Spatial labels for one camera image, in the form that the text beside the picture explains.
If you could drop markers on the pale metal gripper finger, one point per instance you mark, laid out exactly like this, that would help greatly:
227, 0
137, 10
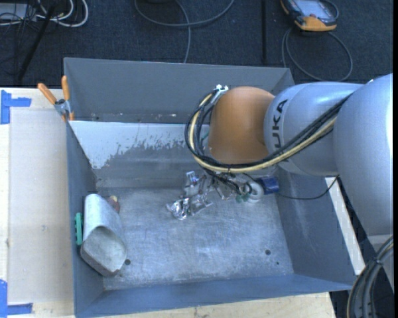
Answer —
192, 180
204, 201

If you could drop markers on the clear crumpled plastic thing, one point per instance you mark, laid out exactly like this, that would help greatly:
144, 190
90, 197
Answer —
180, 210

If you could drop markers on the grey metal bin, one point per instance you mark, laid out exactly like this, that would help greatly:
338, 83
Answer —
199, 243

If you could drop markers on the small red-brown toy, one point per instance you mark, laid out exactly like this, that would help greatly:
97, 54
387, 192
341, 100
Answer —
114, 204

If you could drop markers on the green ribbed plastic piece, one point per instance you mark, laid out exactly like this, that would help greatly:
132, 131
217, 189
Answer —
78, 229

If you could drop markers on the pale wood flat board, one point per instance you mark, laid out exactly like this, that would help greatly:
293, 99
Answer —
36, 194

